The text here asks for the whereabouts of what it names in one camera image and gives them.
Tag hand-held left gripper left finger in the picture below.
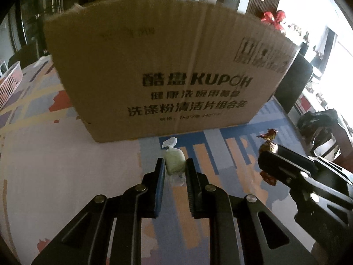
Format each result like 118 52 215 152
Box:
31 158 166 265

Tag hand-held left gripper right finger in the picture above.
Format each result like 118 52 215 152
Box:
185 158 317 265

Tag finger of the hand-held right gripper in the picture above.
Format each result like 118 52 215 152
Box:
258 151 353 208
277 144 353 191

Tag brown gold candy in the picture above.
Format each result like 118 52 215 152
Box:
256 128 279 185

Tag light green candy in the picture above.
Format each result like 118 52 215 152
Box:
161 136 186 187

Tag cardboard box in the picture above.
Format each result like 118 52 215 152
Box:
43 0 300 143

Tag black bag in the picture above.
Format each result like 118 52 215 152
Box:
297 109 338 155

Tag dark dining chair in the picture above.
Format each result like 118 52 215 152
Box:
274 52 313 114
8 43 42 68

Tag red flower ornament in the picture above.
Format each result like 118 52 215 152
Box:
261 9 287 29

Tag pink plastic basket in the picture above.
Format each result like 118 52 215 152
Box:
0 61 24 109

